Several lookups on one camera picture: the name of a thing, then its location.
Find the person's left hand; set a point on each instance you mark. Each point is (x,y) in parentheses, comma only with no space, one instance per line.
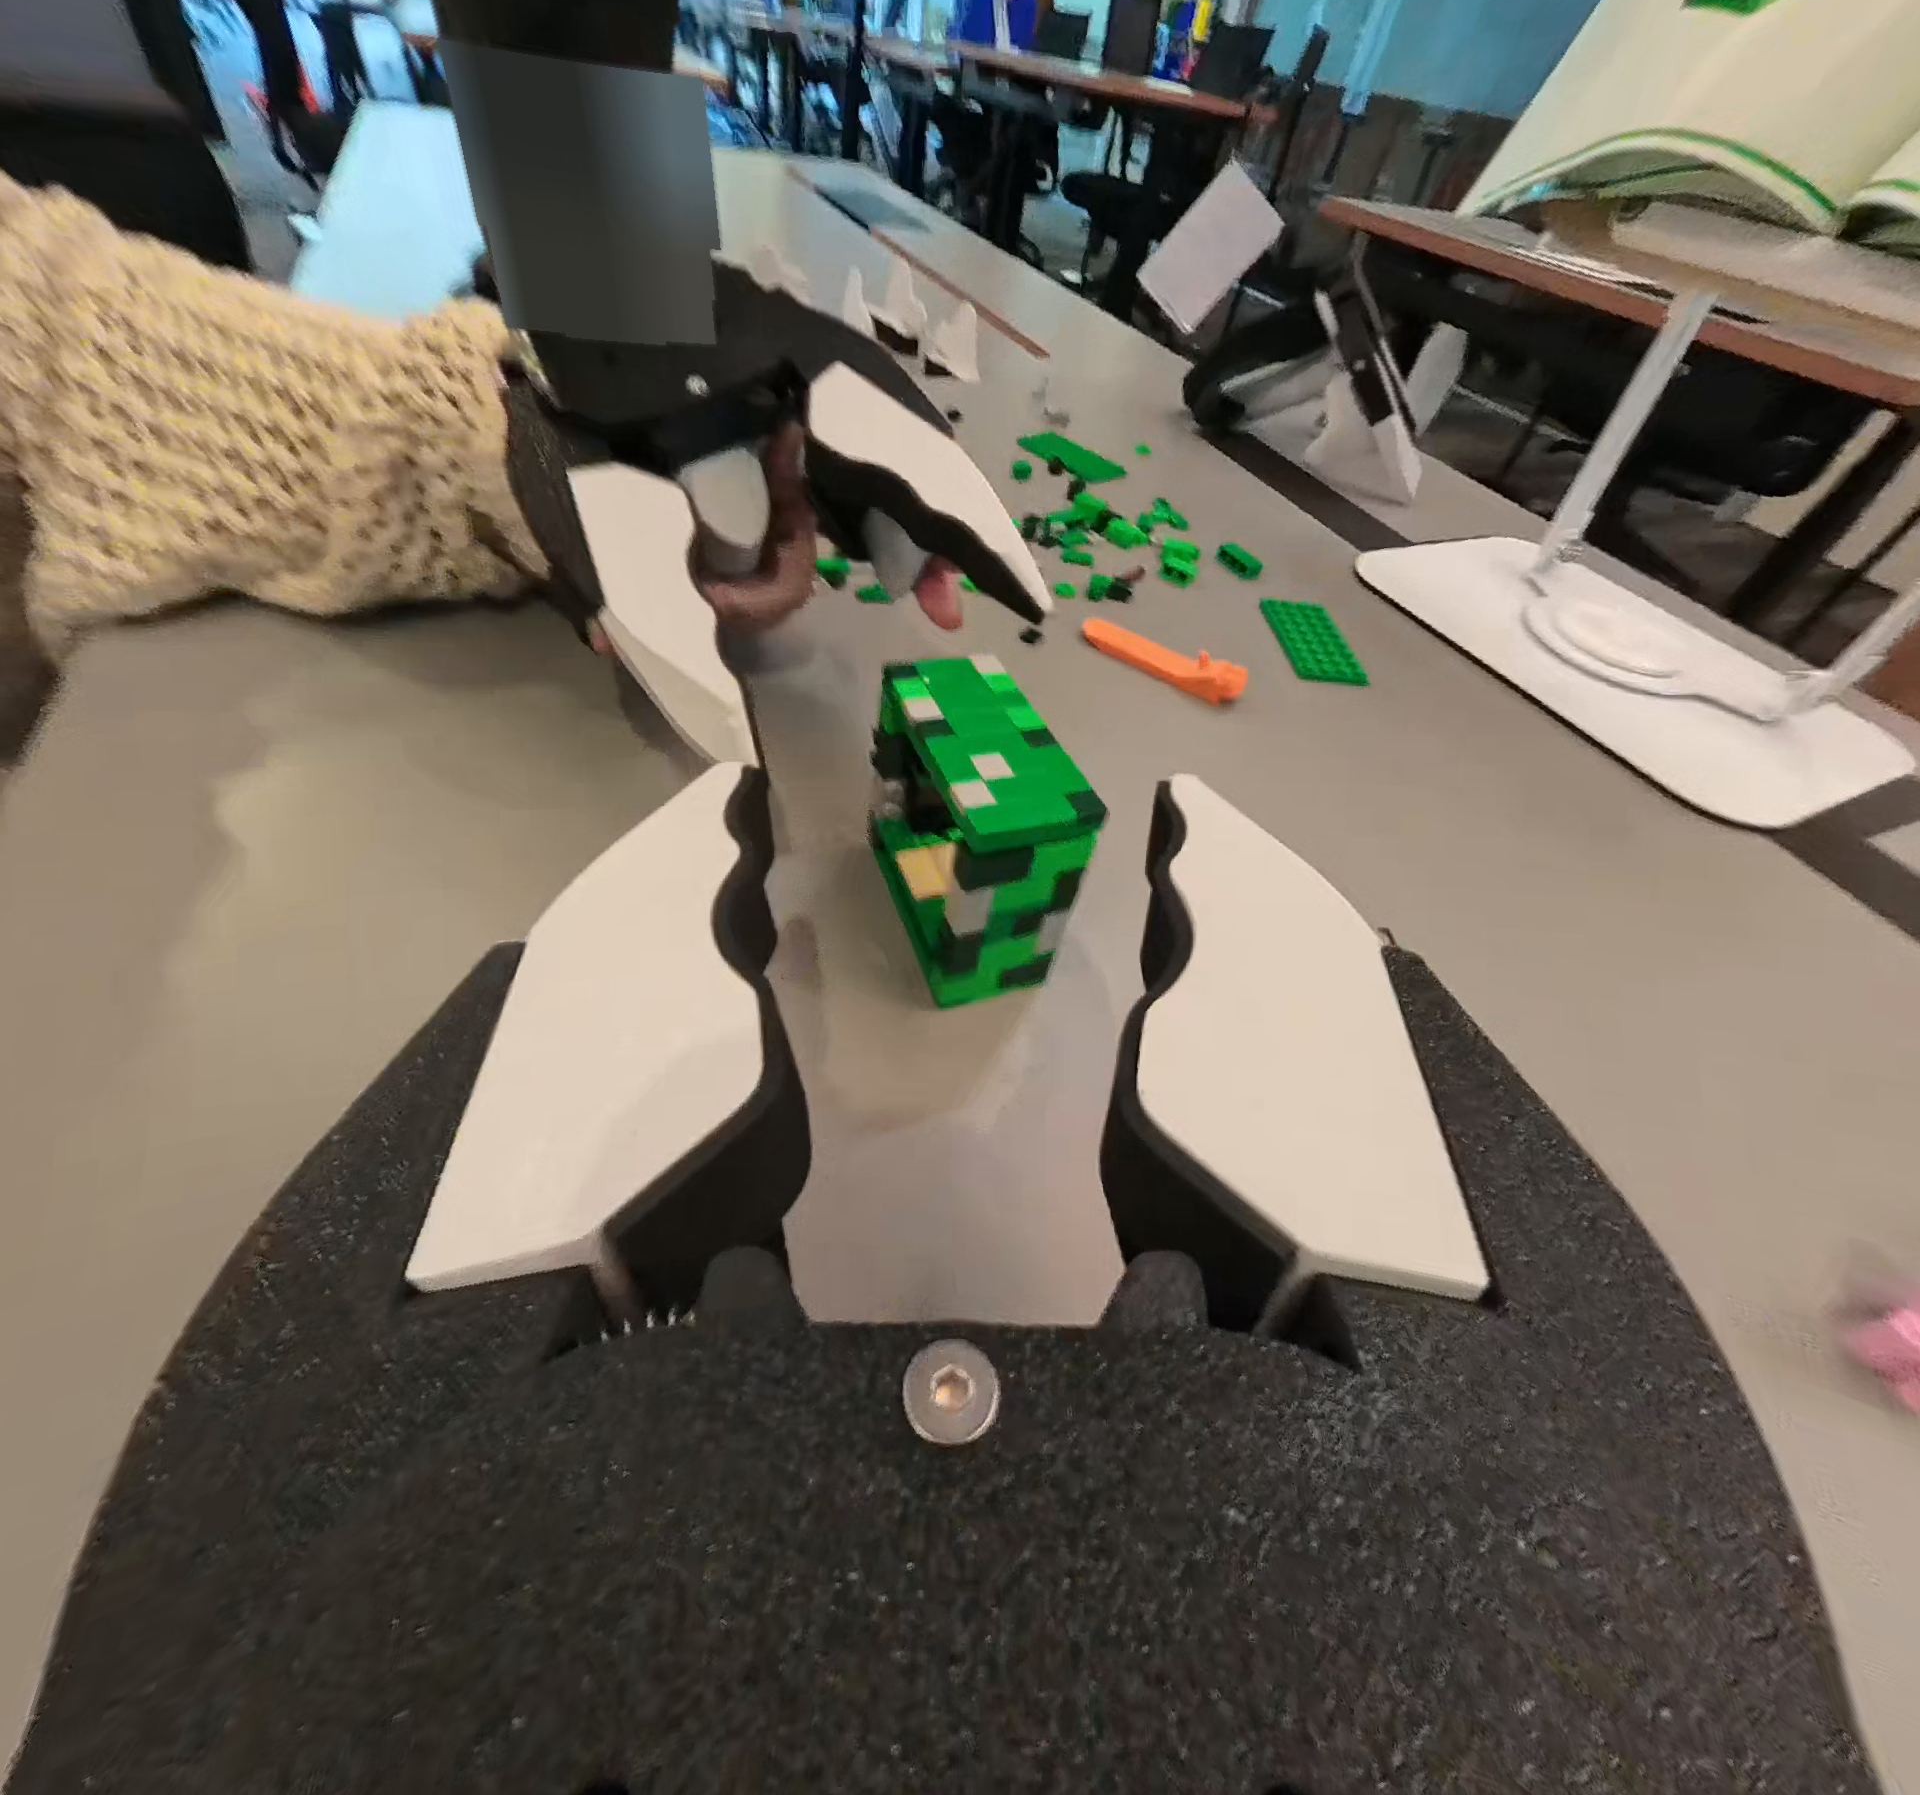
(766,595)

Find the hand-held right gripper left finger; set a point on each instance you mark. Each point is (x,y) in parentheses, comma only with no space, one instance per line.
(602,1076)

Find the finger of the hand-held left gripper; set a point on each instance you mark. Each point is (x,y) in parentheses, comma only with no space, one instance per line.
(900,454)
(653,581)

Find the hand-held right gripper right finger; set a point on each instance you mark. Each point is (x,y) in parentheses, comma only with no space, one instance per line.
(1291,1076)

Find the pink object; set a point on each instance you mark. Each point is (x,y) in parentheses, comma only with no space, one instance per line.
(1883,1330)

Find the person's left forearm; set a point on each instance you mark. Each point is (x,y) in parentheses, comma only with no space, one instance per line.
(225,416)

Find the flat grey tablet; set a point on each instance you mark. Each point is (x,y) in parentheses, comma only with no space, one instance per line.
(872,198)

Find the lego instruction booklet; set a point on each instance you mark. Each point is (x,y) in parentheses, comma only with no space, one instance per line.
(1651,25)

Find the pile of lego pieces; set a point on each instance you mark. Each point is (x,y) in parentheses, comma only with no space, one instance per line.
(1118,529)

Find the group of black office chairs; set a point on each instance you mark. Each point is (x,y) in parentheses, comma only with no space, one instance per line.
(1118,198)

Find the orange brick separator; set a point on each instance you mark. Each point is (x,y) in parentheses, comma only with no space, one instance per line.
(1147,656)

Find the row of office desks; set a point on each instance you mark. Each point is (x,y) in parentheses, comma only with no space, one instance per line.
(1081,78)

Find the black pole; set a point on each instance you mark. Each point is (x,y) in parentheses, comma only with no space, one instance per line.
(865,25)

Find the black and white device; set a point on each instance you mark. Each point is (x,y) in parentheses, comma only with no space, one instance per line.
(1351,430)

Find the white plastic wedge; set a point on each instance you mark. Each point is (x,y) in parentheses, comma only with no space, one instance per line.
(855,303)
(900,309)
(952,343)

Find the white book stand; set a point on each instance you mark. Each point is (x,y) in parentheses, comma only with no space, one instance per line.
(1469,595)

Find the green lego block model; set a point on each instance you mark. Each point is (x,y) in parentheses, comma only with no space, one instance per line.
(990,836)

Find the white paper sheet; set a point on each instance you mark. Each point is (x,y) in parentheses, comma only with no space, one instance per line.
(1207,251)

